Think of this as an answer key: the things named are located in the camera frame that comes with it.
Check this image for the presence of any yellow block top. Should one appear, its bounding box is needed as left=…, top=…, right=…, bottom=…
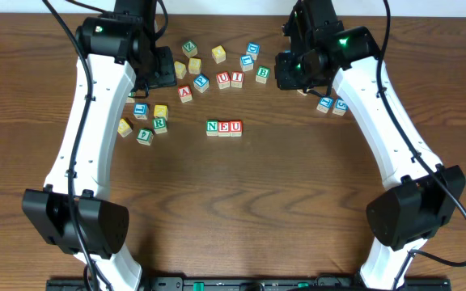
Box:
left=212, top=45, right=227, bottom=64

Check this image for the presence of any yellow block far left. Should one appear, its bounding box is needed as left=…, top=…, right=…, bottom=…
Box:
left=117, top=118, right=133, bottom=137

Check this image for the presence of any blue L block lower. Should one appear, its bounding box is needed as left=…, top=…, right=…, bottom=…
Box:
left=133, top=103, right=149, bottom=120

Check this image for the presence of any red u block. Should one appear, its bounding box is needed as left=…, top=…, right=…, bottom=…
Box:
left=229, top=120, right=243, bottom=137
left=216, top=71, right=231, bottom=90

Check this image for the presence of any green 4 block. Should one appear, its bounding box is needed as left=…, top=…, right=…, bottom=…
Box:
left=137, top=129, right=154, bottom=146

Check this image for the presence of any blue P block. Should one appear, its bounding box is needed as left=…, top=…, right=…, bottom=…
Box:
left=193, top=74, right=210, bottom=93

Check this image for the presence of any red E block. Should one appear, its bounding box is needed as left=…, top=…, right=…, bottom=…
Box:
left=218, top=121, right=231, bottom=137

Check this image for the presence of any blue l block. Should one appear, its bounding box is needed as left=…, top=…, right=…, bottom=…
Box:
left=239, top=55, right=254, bottom=72
left=133, top=103, right=149, bottom=120

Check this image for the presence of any blue 5 block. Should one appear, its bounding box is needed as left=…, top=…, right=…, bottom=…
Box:
left=333, top=98, right=348, bottom=116

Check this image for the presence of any yellow block near J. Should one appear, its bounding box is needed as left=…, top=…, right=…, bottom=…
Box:
left=174, top=61, right=187, bottom=79

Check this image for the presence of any yellow S block left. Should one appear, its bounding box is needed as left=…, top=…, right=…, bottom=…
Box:
left=188, top=57, right=201, bottom=74

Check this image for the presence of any blue L block upper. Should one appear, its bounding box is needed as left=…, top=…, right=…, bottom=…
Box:
left=239, top=55, right=254, bottom=72

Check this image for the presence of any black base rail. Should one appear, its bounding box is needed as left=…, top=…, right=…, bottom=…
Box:
left=45, top=276, right=452, bottom=291

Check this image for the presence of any green B block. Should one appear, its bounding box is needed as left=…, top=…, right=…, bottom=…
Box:
left=256, top=65, right=270, bottom=84

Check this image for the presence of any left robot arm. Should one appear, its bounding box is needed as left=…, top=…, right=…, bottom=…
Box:
left=22, top=0, right=176, bottom=290

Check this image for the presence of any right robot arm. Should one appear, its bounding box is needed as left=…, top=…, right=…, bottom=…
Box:
left=275, top=0, right=466, bottom=290

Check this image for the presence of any blue block top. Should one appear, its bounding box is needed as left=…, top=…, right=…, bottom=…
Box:
left=246, top=42, right=261, bottom=61

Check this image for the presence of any blue I block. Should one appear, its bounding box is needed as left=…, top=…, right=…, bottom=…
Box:
left=316, top=97, right=334, bottom=113

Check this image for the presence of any green N block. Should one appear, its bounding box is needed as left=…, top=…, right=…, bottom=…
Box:
left=206, top=120, right=218, bottom=137

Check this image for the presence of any green Z block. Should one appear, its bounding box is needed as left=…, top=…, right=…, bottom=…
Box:
left=182, top=40, right=198, bottom=58

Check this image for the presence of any green V block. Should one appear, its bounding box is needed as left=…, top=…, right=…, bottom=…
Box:
left=126, top=92, right=135, bottom=103

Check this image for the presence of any yellow block beside R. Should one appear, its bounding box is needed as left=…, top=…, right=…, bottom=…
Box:
left=153, top=104, right=169, bottom=120

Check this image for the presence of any red I block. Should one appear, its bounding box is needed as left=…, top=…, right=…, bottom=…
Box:
left=231, top=71, right=244, bottom=88

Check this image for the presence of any green R block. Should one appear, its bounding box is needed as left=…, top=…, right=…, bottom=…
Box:
left=153, top=117, right=167, bottom=134

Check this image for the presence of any red A block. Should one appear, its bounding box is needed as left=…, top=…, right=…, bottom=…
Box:
left=178, top=86, right=193, bottom=103

